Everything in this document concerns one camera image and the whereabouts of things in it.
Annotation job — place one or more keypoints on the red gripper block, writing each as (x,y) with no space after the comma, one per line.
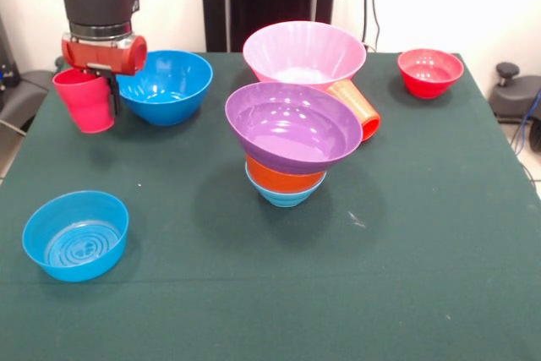
(105,56)

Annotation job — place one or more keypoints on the ribbed pink-red cup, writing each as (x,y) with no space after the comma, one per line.
(86,103)

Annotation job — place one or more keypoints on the deep blue bowl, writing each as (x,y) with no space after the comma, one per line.
(169,86)

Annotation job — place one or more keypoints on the flat-bottomed blue bowl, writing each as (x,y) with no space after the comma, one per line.
(76,270)

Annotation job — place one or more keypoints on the wide purple bowl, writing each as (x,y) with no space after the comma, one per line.
(296,124)

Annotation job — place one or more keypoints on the orange bowl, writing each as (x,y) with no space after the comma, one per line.
(287,181)

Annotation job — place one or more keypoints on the large pink bowl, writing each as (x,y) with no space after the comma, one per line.
(304,52)

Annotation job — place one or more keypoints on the ribbed cyan bowl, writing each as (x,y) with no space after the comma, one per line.
(287,199)

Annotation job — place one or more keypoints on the red cup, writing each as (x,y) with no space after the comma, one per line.
(359,103)

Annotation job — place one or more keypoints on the grey black equipment base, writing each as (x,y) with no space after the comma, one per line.
(25,94)
(513,94)

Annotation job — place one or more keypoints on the dark green table cloth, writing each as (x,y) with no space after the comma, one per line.
(270,314)

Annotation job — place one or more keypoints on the small crimson bowl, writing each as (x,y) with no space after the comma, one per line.
(429,86)

